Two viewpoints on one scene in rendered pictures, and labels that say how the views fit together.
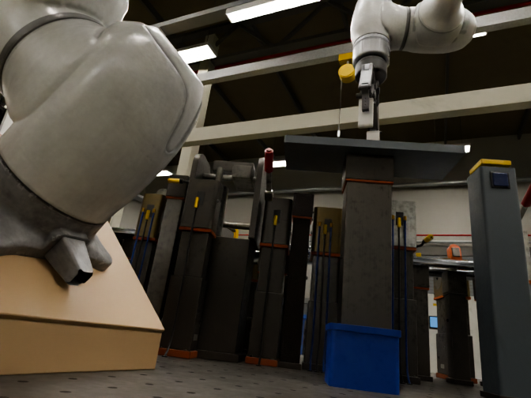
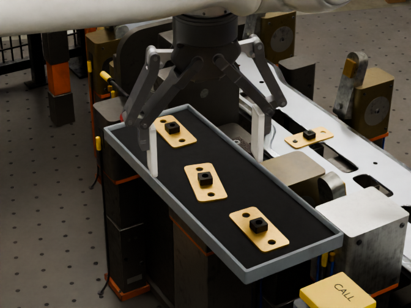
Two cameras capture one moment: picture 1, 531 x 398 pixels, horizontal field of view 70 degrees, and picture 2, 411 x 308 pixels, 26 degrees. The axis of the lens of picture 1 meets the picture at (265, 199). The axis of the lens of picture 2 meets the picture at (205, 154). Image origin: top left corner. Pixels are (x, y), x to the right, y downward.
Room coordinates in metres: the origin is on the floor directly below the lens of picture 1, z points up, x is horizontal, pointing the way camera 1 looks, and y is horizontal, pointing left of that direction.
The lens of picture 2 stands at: (0.17, -0.97, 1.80)
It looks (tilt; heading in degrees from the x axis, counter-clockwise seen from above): 32 degrees down; 52
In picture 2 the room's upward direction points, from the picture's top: straight up
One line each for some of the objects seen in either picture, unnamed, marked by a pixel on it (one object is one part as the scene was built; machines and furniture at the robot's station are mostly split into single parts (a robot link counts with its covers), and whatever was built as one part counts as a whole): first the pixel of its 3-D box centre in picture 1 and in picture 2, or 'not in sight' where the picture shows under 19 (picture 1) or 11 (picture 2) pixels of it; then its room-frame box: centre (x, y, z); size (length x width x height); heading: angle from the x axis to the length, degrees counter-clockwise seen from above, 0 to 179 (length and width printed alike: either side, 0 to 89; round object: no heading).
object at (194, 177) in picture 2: not in sight; (205, 179); (0.74, -0.22, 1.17); 0.08 x 0.04 x 0.01; 67
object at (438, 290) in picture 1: (450, 319); not in sight; (1.24, -0.64, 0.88); 0.14 x 0.09 x 0.36; 173
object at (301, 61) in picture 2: not in sight; (298, 122); (1.33, 0.22, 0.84); 0.10 x 0.05 x 0.29; 173
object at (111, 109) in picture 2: (190, 263); (114, 205); (0.82, 0.14, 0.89); 0.09 x 0.08 x 0.38; 173
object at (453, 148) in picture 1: (367, 158); (213, 181); (0.76, -0.22, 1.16); 0.37 x 0.14 x 0.02; 83
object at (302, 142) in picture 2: not in sight; (309, 135); (1.12, -0.03, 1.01); 0.08 x 0.04 x 0.01; 173
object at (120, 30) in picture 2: not in sight; (121, 31); (1.03, 0.43, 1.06); 0.03 x 0.01 x 0.03; 173
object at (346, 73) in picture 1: (346, 94); not in sight; (2.81, -0.60, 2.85); 0.16 x 0.10 x 0.85; 64
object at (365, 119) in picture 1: (365, 113); (151, 147); (0.68, -0.19, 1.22); 0.03 x 0.01 x 0.07; 67
